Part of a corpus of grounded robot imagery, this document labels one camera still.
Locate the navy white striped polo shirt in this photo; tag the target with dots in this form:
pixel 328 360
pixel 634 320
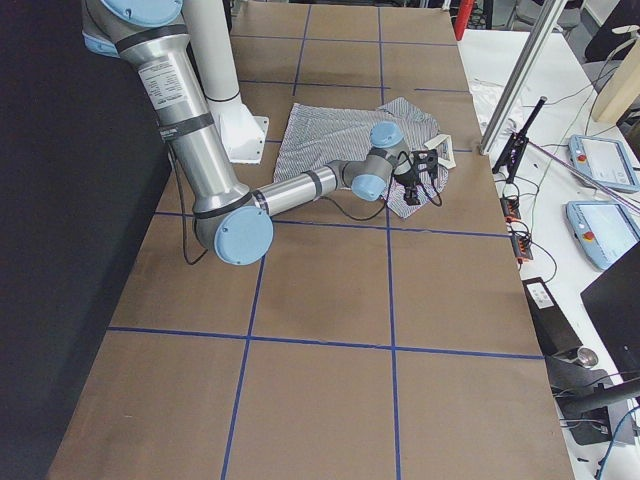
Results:
pixel 362 148

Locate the orange black usb hub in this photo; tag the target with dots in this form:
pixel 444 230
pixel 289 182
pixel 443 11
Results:
pixel 510 208

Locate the teach pendant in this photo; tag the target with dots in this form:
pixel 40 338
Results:
pixel 605 161
pixel 604 230

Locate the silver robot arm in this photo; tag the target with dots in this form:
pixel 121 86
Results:
pixel 182 53

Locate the upper teach pendant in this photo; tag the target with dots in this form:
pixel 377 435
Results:
pixel 605 161

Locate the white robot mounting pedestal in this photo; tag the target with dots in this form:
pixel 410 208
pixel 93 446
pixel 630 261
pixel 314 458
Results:
pixel 243 134

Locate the black camera stand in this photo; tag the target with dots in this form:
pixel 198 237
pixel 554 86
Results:
pixel 514 149

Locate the black box with label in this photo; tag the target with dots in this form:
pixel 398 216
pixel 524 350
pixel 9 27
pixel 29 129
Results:
pixel 556 337

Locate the black monitor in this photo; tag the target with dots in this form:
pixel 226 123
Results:
pixel 612 304

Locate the lower teach pendant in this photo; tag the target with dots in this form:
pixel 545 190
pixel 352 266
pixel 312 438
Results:
pixel 604 230

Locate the aluminium frame post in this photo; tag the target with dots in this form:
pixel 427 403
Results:
pixel 542 28

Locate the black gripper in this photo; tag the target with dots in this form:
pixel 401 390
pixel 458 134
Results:
pixel 406 178

